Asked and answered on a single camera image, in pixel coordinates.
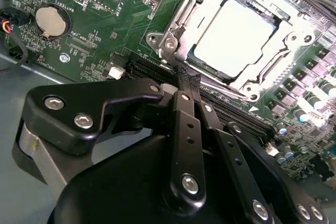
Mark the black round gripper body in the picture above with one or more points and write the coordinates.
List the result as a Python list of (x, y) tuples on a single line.
[(118, 190)]

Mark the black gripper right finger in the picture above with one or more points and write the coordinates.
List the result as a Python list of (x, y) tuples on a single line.
[(224, 153)]

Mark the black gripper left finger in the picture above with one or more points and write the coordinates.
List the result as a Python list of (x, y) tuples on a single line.
[(118, 90)]

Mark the metal socket cover frame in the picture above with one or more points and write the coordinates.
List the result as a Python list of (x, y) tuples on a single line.
[(202, 3)]

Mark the silver CPU green edge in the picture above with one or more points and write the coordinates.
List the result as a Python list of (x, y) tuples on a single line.
[(236, 30)]

